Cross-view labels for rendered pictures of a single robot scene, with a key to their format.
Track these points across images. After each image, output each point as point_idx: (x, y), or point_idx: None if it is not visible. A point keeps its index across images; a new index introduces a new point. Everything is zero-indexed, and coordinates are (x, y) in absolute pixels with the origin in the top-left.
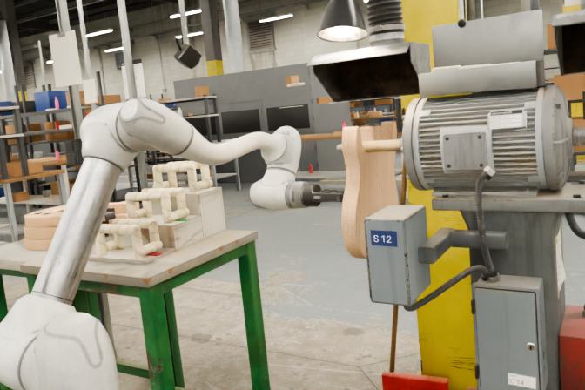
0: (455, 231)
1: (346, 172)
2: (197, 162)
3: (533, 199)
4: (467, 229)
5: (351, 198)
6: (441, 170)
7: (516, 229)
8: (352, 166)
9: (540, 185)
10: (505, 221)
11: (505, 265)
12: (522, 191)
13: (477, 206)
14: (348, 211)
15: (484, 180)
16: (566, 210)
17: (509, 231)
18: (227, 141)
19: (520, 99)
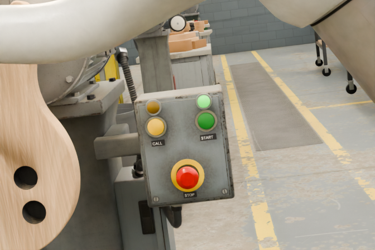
0: (113, 134)
1: (32, 85)
2: (139, 33)
3: (116, 84)
4: (99, 135)
5: (59, 126)
6: (92, 61)
7: (111, 121)
8: (33, 73)
9: (91, 77)
10: (111, 114)
11: (115, 164)
12: (95, 82)
13: (135, 91)
14: (70, 145)
15: (90, 73)
16: (123, 90)
17: (110, 125)
18: (4, 5)
19: None
